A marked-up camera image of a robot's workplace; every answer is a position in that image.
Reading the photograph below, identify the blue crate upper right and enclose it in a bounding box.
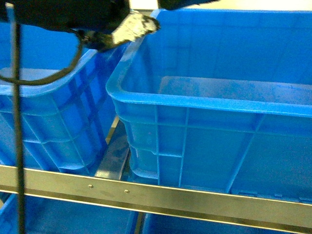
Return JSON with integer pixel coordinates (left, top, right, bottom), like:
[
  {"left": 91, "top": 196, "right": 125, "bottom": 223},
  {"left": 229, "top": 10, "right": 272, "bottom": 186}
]
[{"left": 106, "top": 9, "right": 312, "bottom": 203}]

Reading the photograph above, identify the blue crate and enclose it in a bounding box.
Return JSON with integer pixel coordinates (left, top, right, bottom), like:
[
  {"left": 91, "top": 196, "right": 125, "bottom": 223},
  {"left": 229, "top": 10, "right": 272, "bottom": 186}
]
[
  {"left": 0, "top": 192, "right": 138, "bottom": 234},
  {"left": 106, "top": 9, "right": 312, "bottom": 203},
  {"left": 0, "top": 23, "right": 127, "bottom": 176},
  {"left": 142, "top": 214, "right": 280, "bottom": 234}
]

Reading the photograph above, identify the blue crate upper left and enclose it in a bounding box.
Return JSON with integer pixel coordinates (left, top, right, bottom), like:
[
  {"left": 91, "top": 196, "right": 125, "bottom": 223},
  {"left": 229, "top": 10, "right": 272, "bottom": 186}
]
[{"left": 0, "top": 23, "right": 127, "bottom": 176}]

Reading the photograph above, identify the blue crate lower right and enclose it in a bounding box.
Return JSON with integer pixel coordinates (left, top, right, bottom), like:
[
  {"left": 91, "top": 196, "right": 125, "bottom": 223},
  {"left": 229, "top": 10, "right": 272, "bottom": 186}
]
[{"left": 142, "top": 214, "right": 280, "bottom": 234}]

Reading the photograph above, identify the blue crate lower left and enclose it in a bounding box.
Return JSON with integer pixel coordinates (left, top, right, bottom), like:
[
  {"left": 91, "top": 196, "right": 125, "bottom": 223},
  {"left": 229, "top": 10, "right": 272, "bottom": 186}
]
[{"left": 0, "top": 192, "right": 138, "bottom": 234}]

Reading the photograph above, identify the metal shelf rail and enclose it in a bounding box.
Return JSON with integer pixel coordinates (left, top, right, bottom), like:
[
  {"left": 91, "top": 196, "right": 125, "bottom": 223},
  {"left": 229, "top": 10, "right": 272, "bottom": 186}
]
[{"left": 0, "top": 164, "right": 312, "bottom": 234}]

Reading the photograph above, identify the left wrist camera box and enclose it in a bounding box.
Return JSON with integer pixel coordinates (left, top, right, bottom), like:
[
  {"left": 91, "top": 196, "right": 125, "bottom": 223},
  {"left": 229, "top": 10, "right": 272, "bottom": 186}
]
[{"left": 82, "top": 11, "right": 160, "bottom": 52}]

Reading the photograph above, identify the black left camera cable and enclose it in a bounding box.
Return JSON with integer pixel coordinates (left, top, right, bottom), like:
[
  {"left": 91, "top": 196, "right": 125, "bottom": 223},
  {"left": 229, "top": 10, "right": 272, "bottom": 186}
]
[{"left": 0, "top": 36, "right": 85, "bottom": 86}]

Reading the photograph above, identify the black vertical cable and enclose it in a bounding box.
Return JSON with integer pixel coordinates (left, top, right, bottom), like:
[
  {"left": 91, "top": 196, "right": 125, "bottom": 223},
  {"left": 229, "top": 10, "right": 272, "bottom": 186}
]
[{"left": 5, "top": 2, "right": 26, "bottom": 234}]

